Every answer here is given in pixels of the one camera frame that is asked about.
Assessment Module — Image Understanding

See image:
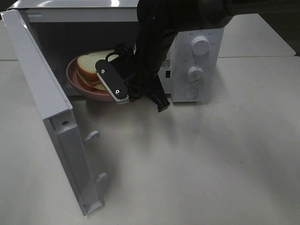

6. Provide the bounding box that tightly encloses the round white door button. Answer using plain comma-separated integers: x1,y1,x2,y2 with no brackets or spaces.
184,88,199,99

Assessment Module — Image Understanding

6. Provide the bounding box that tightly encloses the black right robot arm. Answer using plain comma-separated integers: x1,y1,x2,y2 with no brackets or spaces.
95,0,300,112

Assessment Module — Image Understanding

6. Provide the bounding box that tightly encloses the toast sandwich with filling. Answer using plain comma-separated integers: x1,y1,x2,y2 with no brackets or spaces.
76,50,114,91

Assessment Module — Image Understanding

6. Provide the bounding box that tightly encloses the white warning label sticker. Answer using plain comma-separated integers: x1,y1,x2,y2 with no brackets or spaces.
161,52,173,69

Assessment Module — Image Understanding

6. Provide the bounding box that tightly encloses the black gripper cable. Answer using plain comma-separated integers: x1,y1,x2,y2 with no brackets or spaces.
105,51,122,63

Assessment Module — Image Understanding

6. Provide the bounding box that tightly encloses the white microwave oven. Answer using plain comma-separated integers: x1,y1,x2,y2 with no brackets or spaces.
7,0,224,102

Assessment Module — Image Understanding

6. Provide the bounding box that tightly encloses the lower white timer knob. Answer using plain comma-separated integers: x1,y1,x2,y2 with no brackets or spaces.
187,66,204,83

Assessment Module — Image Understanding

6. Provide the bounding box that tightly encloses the upper white power knob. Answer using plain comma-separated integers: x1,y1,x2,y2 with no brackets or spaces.
191,36,210,56

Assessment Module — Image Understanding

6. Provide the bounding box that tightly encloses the pink round plate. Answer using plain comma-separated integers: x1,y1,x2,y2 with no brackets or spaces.
66,52,113,102

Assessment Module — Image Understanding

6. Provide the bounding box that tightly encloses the white microwave door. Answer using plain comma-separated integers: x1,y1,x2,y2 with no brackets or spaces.
1,9,107,216

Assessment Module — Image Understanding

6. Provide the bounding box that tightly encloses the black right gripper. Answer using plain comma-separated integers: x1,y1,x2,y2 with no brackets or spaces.
95,44,170,113

